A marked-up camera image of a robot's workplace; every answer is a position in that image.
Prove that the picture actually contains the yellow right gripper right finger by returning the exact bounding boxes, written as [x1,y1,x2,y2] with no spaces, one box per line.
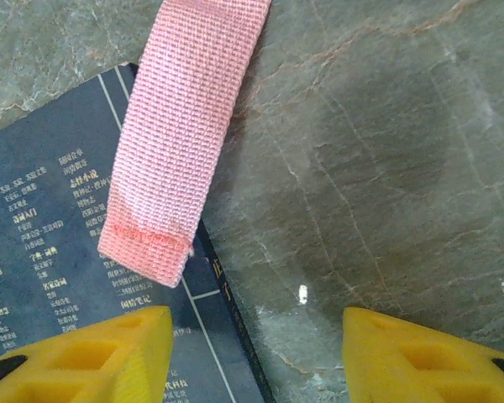
[343,306,504,403]

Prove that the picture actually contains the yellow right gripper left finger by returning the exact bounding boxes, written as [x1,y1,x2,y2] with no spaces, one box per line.
[0,305,174,403]

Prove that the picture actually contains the thick dark blue book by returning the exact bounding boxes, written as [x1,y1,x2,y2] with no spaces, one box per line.
[0,62,276,403]

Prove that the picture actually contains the pink backpack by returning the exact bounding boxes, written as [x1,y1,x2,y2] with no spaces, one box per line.
[97,0,274,289]

